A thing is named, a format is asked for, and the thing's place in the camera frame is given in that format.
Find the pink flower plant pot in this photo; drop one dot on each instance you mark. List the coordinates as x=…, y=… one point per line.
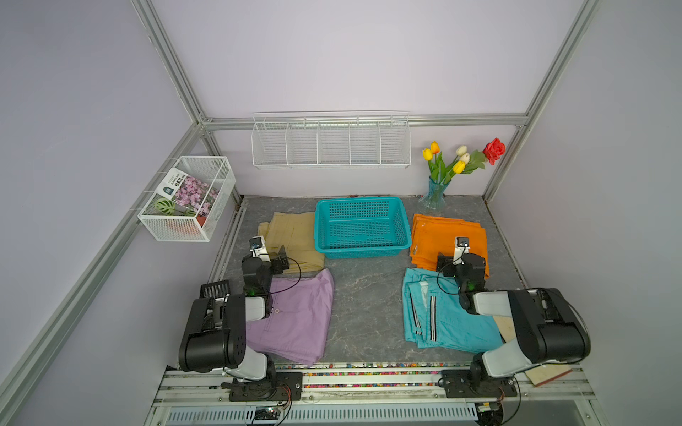
x=186, y=196

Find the glass vase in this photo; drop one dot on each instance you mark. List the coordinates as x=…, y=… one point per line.
x=434, y=199

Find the khaki pants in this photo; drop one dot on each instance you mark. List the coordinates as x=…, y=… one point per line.
x=294, y=232

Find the purple pants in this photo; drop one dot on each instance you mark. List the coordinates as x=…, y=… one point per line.
x=298, y=324

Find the teal pants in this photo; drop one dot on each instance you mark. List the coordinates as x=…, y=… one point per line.
x=433, y=316

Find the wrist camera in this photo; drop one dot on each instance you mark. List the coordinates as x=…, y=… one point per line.
x=259, y=247
x=462, y=247

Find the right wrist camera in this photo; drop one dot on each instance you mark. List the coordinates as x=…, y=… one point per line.
x=462, y=247

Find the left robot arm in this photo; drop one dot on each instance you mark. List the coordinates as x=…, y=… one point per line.
x=216, y=332

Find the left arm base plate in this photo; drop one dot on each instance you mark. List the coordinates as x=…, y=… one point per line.
x=279, y=387

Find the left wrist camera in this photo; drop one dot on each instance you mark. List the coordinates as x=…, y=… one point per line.
x=259, y=247

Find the white wire wall shelf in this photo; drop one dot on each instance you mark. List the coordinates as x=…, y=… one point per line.
x=331, y=140

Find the orange pants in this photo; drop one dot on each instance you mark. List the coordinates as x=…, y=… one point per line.
x=432, y=236

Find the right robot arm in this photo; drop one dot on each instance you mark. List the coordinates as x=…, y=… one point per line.
x=547, y=328

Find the teal plastic basket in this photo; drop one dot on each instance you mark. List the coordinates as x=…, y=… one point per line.
x=361, y=227

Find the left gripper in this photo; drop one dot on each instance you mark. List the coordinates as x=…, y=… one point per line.
x=274, y=263

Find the red rose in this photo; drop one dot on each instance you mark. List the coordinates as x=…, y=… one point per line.
x=494, y=151

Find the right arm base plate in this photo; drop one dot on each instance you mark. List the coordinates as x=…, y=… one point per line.
x=461, y=384

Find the white wire side basket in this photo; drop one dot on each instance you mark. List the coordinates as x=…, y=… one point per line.
x=214, y=170

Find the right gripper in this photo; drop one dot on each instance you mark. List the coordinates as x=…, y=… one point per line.
x=448, y=264

